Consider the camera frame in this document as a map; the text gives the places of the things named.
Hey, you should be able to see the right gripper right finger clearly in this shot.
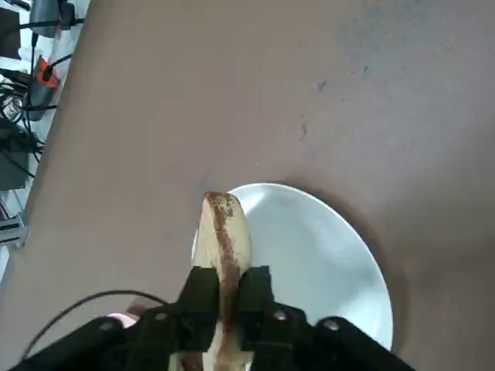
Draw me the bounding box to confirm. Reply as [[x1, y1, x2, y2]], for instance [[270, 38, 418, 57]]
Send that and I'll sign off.
[[235, 265, 417, 371]]

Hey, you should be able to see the aluminium profile bracket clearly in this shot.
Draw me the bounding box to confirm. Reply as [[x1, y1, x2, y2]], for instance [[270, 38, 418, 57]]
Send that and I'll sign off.
[[0, 213, 31, 248]]

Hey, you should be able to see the pink round plate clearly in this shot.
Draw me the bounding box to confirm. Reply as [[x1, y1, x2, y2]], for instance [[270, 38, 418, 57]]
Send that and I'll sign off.
[[107, 313, 138, 330]]

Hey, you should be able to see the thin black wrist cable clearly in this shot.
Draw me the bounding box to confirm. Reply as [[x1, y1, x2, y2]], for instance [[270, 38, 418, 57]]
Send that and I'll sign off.
[[22, 289, 173, 360]]

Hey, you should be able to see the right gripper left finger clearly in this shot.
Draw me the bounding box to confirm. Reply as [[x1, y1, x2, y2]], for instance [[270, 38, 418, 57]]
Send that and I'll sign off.
[[7, 266, 220, 371]]

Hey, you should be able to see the brown bread slice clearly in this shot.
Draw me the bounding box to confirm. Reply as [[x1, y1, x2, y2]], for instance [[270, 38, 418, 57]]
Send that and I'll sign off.
[[169, 191, 254, 371]]

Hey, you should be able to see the white round plate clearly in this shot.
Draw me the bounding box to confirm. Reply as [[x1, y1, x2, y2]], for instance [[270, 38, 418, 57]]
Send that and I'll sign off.
[[191, 182, 394, 352]]

